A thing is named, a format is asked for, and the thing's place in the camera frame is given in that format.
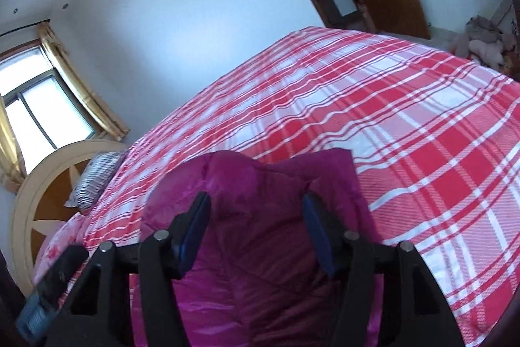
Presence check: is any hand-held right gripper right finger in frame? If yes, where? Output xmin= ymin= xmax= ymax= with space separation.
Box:
xmin=303 ymin=193 xmax=466 ymax=347

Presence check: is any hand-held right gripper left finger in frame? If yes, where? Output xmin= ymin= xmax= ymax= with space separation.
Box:
xmin=45 ymin=191 xmax=212 ymax=347

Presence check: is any purple puffer jacket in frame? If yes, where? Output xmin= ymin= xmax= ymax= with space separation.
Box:
xmin=129 ymin=149 xmax=384 ymax=347

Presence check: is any pile of beige clothes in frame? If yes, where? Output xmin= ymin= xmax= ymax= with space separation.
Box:
xmin=451 ymin=16 xmax=513 ymax=69

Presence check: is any pink floral quilt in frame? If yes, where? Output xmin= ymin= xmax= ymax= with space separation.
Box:
xmin=32 ymin=213 xmax=88 ymax=287

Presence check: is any cream wooden headboard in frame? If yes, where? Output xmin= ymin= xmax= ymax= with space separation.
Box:
xmin=12 ymin=140 xmax=128 ymax=297

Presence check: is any grey striped pillow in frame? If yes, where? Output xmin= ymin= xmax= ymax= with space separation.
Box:
xmin=65 ymin=151 xmax=126 ymax=209

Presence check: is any red plaid bed sheet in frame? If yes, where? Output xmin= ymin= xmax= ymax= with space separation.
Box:
xmin=57 ymin=26 xmax=520 ymax=347

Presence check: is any yellow curtain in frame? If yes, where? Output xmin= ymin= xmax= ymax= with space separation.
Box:
xmin=36 ymin=22 xmax=131 ymax=142
xmin=0 ymin=95 xmax=27 ymax=193

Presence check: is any window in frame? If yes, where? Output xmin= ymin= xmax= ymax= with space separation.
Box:
xmin=0 ymin=44 xmax=100 ymax=175

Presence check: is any black curtain rod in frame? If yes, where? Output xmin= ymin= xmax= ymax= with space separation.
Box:
xmin=0 ymin=19 xmax=51 ymax=39

